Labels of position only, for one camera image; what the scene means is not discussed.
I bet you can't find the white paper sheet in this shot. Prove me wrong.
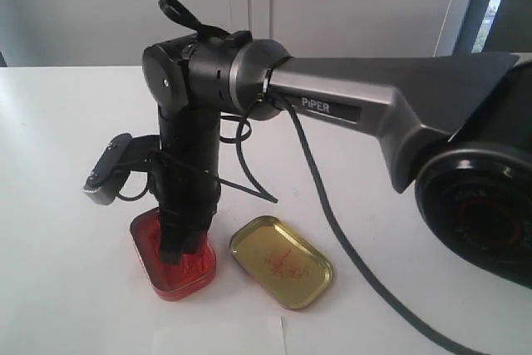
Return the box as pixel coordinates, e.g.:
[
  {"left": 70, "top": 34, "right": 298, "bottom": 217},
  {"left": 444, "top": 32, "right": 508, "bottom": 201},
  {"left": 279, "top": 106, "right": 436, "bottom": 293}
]
[{"left": 151, "top": 316, "right": 286, "bottom": 354}]

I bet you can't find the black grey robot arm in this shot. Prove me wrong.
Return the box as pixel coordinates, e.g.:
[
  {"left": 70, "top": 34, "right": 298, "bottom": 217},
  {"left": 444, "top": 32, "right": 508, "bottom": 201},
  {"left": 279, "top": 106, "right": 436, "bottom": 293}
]
[{"left": 141, "top": 32, "right": 531, "bottom": 287}]

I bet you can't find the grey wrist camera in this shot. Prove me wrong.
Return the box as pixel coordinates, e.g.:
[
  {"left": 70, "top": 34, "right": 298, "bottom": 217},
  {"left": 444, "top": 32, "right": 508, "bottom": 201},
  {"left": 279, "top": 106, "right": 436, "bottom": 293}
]
[{"left": 83, "top": 133, "right": 133, "bottom": 205}]

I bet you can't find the black cable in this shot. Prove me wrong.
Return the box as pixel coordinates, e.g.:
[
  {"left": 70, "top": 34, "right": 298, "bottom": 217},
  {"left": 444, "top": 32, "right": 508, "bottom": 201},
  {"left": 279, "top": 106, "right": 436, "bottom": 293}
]
[{"left": 232, "top": 92, "right": 479, "bottom": 355}]

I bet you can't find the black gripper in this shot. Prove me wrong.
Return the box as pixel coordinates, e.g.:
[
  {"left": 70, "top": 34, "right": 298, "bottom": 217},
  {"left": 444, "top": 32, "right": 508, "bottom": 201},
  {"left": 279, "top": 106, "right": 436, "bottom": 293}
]
[{"left": 149, "top": 150, "right": 220, "bottom": 265}]

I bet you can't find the white cabinet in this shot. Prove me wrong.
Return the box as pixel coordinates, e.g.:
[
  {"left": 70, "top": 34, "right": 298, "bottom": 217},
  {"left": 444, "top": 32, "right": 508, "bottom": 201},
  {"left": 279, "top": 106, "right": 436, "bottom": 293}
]
[{"left": 1, "top": 0, "right": 470, "bottom": 67}]

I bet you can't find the red ink pad tin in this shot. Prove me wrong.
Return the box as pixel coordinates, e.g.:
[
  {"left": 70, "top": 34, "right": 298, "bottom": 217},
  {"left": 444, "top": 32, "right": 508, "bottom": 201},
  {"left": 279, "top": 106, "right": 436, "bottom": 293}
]
[{"left": 130, "top": 208, "right": 216, "bottom": 301}]

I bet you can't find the gold tin lid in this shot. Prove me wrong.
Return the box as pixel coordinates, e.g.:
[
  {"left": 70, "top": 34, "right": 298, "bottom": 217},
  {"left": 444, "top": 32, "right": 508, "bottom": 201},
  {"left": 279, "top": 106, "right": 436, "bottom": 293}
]
[{"left": 229, "top": 215, "right": 335, "bottom": 310}]

